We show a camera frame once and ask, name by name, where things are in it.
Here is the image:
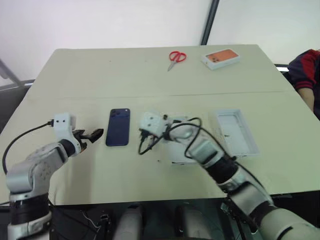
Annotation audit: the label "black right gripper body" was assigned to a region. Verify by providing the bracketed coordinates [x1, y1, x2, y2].
[138, 127, 158, 145]

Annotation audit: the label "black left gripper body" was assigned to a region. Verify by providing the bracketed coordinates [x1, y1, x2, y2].
[72, 129, 89, 154]

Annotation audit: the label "open white phone box tray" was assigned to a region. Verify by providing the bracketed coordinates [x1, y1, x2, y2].
[215, 108, 261, 159]

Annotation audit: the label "phone box with orange print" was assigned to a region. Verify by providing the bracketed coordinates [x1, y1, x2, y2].
[200, 48, 242, 72]

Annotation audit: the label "dark blue smartphone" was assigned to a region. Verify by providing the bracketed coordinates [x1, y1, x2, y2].
[105, 107, 132, 148]

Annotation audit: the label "grey rounded robot leg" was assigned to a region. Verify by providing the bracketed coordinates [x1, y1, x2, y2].
[115, 203, 144, 240]
[174, 202, 217, 240]

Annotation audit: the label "person in dark red jacket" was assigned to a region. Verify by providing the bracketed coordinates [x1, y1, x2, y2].
[288, 48, 320, 91]

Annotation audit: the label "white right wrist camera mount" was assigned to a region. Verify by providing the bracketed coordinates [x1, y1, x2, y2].
[138, 111, 168, 138]

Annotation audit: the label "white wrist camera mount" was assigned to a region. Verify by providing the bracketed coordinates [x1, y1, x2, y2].
[138, 111, 168, 138]
[53, 112, 77, 141]

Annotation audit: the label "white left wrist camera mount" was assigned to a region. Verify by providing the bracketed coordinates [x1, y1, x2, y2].
[53, 112, 77, 141]

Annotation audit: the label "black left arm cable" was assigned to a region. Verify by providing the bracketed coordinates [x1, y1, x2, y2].
[1, 120, 55, 174]

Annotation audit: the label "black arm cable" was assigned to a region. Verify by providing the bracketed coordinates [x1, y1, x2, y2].
[1, 120, 55, 174]
[138, 116, 260, 235]

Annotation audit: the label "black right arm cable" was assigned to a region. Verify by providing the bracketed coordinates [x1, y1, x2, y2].
[138, 116, 260, 235]

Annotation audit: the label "black rounded shape with wires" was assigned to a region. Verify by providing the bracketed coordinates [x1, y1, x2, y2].
[49, 206, 112, 240]

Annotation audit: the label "red handled scissors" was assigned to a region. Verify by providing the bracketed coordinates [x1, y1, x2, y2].
[167, 50, 188, 73]

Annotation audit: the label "grey metal frame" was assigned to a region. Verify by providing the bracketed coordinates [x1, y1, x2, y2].
[0, 58, 35, 89]

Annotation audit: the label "dark window frame post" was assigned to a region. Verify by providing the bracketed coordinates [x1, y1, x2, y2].
[200, 0, 221, 46]

